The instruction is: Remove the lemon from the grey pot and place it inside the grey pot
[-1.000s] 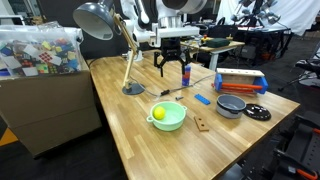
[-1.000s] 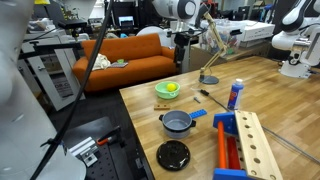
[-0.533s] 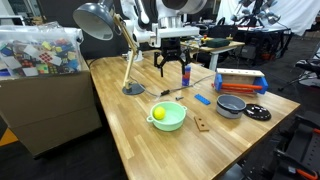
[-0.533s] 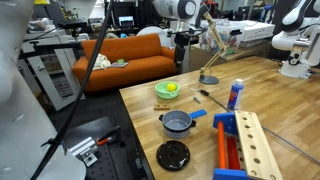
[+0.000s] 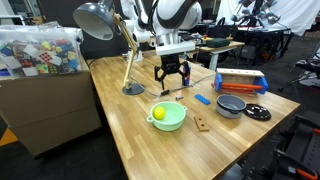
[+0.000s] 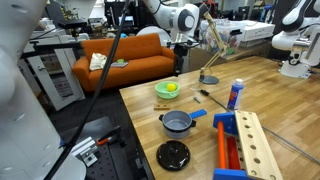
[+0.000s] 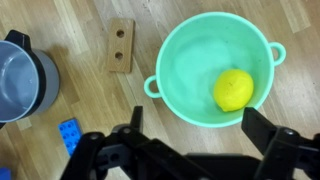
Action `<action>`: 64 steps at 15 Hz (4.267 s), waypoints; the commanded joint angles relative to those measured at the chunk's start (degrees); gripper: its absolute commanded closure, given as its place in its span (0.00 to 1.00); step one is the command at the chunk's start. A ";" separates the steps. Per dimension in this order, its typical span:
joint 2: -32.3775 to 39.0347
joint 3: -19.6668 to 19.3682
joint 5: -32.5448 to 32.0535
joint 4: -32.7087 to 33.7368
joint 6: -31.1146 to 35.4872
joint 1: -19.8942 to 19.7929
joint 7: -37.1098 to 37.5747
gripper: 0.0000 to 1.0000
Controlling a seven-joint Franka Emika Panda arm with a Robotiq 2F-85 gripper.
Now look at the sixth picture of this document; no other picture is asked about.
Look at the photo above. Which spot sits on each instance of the brown cardboard box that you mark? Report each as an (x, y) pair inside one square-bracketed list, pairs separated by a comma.
[(198, 58)]

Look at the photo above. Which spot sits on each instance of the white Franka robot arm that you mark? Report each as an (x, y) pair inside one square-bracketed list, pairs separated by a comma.
[(26, 133)]

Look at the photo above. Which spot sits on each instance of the white leaning panel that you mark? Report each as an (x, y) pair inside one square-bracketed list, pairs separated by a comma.
[(56, 83)]

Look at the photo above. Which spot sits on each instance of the black perforated breadboard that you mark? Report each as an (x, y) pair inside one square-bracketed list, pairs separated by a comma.
[(106, 166)]

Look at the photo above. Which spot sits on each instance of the grey pot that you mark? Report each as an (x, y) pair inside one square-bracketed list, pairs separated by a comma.
[(176, 131)]

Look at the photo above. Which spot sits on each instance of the yellow lemon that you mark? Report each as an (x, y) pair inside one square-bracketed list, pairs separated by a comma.
[(171, 87)]

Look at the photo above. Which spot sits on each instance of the blue lego brick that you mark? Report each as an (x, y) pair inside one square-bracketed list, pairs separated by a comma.
[(198, 113)]

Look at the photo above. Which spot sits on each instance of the orange sofa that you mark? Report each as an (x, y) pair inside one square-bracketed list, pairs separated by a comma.
[(140, 63)]

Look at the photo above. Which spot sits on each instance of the aluminium bracket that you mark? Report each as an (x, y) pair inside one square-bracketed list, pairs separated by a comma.
[(85, 151)]

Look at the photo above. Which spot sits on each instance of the mint green bowl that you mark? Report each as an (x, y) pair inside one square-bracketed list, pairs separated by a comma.
[(161, 92)]

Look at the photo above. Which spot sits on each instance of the black pot lid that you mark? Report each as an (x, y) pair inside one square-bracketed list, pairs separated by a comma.
[(173, 156)]

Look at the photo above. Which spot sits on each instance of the blue bottle white cap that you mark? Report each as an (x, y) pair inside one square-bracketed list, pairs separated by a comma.
[(235, 96)]

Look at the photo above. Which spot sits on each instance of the white flat carton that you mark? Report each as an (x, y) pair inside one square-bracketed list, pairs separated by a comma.
[(256, 30)]

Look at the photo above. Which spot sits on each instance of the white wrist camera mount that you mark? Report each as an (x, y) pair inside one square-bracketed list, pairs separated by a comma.
[(181, 42)]

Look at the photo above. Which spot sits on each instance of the small brown wooden block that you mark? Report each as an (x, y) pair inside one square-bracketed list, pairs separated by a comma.
[(161, 107)]

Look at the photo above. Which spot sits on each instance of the grey book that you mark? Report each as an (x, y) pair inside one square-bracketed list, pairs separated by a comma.
[(119, 65)]

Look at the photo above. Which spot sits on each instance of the idle white robot arm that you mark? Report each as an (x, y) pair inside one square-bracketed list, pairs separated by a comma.
[(293, 40)]

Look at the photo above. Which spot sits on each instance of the wooden rack blue ends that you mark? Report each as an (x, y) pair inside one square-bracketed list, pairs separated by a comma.
[(253, 146)]

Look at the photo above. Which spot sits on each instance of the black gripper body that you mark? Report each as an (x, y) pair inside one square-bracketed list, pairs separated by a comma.
[(180, 51)]

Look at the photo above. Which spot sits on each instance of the white cloth bag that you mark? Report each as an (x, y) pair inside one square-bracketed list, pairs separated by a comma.
[(98, 61)]

